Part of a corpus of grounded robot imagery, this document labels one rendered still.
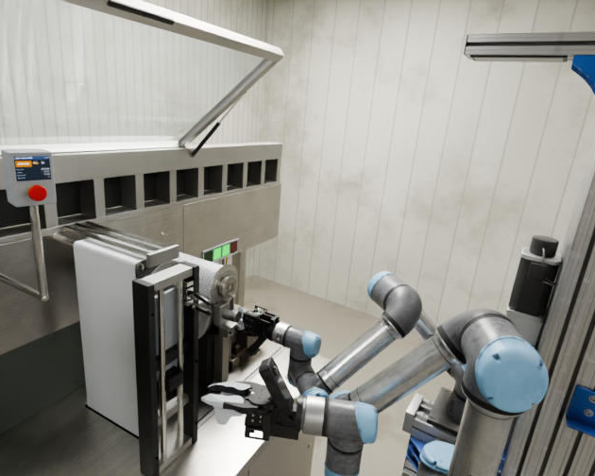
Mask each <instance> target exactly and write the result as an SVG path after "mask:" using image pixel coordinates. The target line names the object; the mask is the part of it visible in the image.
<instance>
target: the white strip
mask: <svg viewBox="0 0 595 476"><path fill-rule="evenodd" d="M53 240H54V241H56V242H59V243H62V244H65V245H67V246H69V247H73V248H74V255H75V267H76V287H77V297H78V308H79V318H80V328H81V339H82V350H83V361H84V371H85V382H86V392H87V402H88V404H86V405H85V407H87V408H88V409H90V410H92V411H93V412H95V413H96V414H98V415H100V416H101V417H103V418H105V419H106V420H107V421H109V422H111V423H112V424H114V425H116V426H117V427H119V428H121V429H122V430H124V431H125V432H127V433H129V434H131V435H133V436H134V437H136V438H137V439H139V426H138V405H137V383H136V363H135V342H134V320H133V299H132V281H134V280H136V277H135V269H136V270H139V271H142V270H144V268H145V265H144V264H143V263H140V262H141V261H142V260H140V259H137V258H134V257H131V256H128V255H126V254H123V253H120V252H117V251H114V250H111V249H108V248H105V247H102V246H98V245H95V244H92V243H89V242H86V241H83V240H79V241H76V240H73V239H70V238H67V237H64V236H61V235H58V234H55V235H54V236H53Z"/></svg>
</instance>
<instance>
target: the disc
mask: <svg viewBox="0 0 595 476"><path fill-rule="evenodd" d="M227 269H231V270H232V271H233V272H234V273H235V276H236V289H237V285H238V272H237V269H236V267H235V266H234V265H232V264H225V265H223V266H222V267H221V268H220V269H219V270H218V271H217V272H216V273H215V275H214V277H213V279H212V283H211V287H210V301H211V302H212V305H213V306H214V305H215V304H217V303H219V302H217V301H216V300H215V298H214V294H213V290H214V286H215V283H216V281H217V279H218V277H219V276H220V274H221V273H222V272H223V271H225V270H227ZM236 289H235V291H236ZM235 291H234V293H233V294H235Z"/></svg>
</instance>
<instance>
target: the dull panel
mask: <svg viewBox="0 0 595 476"><path fill-rule="evenodd" d="M85 384H86V382H85V371H84V361H83V350H82V339H81V328H80V321H78V322H76V323H74V324H72V325H69V326H67V327H65V328H62V329H60V330H58V331H54V332H52V333H49V334H47V335H46V336H43V337H41V338H39V339H36V340H34V341H32V342H29V343H27V344H25V345H22V346H20V347H18V348H15V349H13V350H10V351H8V352H6V353H3V354H1V355H0V434H2V433H3V432H5V431H7V430H8V429H10V428H12V427H14V426H15V425H17V424H19V423H20V422H22V421H24V420H26V419H27V418H29V417H32V416H33V415H35V414H37V413H38V412H40V411H41V410H43V409H44V408H46V407H48V406H49V405H51V404H53V403H55V402H56V401H58V400H61V399H62V398H64V397H66V396H67V395H69V394H71V393H73V392H74V391H76V390H78V388H80V387H82V386H84V385H85Z"/></svg>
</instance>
